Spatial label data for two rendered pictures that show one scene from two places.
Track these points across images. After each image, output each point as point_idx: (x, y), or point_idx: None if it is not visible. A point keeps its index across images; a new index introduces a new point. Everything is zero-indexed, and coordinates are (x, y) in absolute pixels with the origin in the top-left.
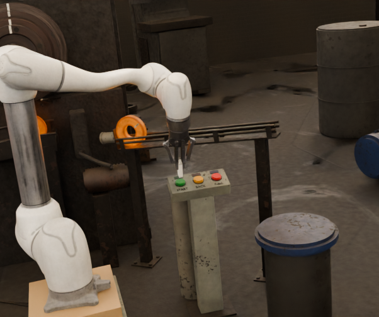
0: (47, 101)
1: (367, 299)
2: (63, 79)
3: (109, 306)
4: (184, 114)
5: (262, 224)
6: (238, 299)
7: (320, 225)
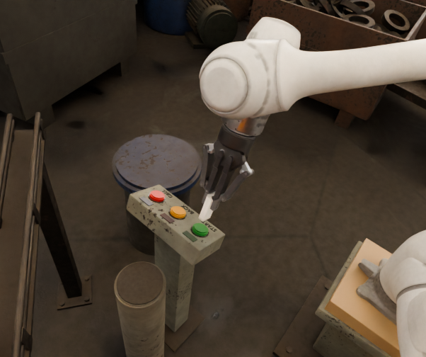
0: None
1: (98, 198)
2: None
3: (374, 247)
4: None
5: (163, 185)
6: None
7: (144, 144)
